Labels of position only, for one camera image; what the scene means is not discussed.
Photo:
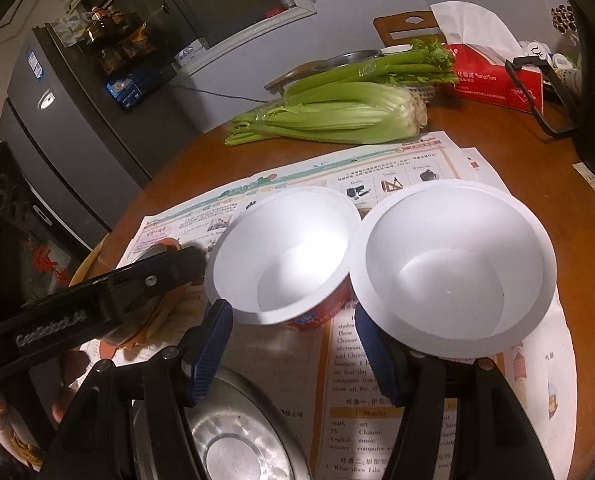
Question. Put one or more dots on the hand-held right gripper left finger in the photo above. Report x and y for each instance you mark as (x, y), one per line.
(210, 355)

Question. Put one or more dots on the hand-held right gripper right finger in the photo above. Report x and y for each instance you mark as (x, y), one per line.
(377, 355)

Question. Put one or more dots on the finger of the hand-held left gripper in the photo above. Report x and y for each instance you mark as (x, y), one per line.
(172, 270)

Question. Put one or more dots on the large red plate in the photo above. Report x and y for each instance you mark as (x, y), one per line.
(108, 351)

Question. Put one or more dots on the white bowl red label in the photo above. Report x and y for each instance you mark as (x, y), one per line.
(282, 270)

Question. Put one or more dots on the white paper bowl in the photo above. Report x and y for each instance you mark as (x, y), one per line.
(452, 270)

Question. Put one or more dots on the person's left hand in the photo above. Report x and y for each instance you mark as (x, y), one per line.
(70, 375)

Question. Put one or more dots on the text newspaper sheet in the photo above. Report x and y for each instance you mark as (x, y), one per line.
(357, 410)

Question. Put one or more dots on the steel bowl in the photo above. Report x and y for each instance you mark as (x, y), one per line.
(227, 435)

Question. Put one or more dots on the glass door red decals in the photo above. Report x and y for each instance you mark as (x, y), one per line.
(37, 240)

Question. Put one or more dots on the colourful picture newspaper sheet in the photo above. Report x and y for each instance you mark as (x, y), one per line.
(297, 170)

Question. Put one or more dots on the grey refrigerator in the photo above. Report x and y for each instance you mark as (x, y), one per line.
(62, 125)

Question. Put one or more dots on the blue box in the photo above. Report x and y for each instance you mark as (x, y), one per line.
(125, 92)

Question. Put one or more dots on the white box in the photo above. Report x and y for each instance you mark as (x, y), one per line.
(190, 52)

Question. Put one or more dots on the thick celery bunch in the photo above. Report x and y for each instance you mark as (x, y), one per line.
(337, 115)

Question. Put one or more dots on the cluster of bottles and jars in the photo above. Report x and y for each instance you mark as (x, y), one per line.
(112, 40)

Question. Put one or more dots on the woven basket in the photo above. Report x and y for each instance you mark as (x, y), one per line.
(422, 92)

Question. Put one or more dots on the leafy celery bunch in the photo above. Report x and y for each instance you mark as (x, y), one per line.
(387, 66)

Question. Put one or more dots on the red tissue box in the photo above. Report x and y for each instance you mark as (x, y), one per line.
(492, 82)

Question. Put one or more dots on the blue and white bowl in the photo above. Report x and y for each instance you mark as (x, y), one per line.
(395, 50)

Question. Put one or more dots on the wooden chair with cut-out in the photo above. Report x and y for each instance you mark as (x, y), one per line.
(392, 27)

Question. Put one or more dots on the small white container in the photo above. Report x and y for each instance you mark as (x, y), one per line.
(537, 49)

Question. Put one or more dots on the white window frame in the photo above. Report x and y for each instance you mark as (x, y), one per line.
(257, 30)

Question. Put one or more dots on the black metal bracket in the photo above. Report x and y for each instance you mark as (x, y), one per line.
(542, 120)

